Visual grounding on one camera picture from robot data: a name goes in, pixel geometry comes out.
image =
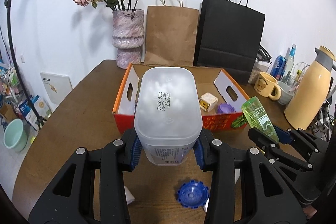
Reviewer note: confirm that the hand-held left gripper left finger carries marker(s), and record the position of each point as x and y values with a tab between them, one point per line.
135	153

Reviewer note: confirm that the cluttered storage shelf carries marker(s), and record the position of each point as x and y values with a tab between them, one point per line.
8	82

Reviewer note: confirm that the green spray bottle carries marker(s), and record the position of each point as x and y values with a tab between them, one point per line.
256	113

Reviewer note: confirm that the black light stand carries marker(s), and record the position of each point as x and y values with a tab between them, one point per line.
13	56

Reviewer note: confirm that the translucent plastic container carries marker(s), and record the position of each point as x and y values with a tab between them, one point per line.
168	103

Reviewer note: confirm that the clear bottle with blue cap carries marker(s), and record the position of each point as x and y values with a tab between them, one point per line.
290	64

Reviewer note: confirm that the black paper bag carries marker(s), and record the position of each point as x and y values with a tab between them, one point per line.
228	37

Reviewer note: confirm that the blue and white carton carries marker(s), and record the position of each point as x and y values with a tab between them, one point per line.
32	109

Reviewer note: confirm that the purple gear-shaped cap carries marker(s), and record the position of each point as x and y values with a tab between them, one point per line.
225	108

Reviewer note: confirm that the pink mottled vase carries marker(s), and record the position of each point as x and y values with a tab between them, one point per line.
128	35

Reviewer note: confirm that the green plastic basin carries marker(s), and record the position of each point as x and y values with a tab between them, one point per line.
14	134

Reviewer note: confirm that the beige power adapter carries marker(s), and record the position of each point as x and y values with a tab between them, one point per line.
208	102

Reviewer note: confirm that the yellow bear mug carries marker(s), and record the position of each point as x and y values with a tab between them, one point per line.
265	85

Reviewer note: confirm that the clear jar with black lid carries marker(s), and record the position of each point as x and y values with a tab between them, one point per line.
258	69

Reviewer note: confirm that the red cardboard box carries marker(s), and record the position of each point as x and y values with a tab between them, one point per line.
202	79

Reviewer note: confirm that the white flat box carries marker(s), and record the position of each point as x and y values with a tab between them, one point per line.
55	86

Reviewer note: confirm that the blue drink can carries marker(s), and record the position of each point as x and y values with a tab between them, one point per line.
278	66

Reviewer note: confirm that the brown paper bag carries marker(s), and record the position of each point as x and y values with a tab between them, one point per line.
170	35

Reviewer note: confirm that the grey cup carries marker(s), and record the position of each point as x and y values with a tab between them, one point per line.
286	94

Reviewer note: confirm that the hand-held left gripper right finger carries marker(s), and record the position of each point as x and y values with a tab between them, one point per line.
199	153

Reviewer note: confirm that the blue gear-shaped cap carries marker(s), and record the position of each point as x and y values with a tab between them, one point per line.
193	193

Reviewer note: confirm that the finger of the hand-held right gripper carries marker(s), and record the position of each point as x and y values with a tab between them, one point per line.
262	138
282	134

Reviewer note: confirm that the yellow thermos jug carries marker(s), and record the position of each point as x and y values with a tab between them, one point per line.
309	95

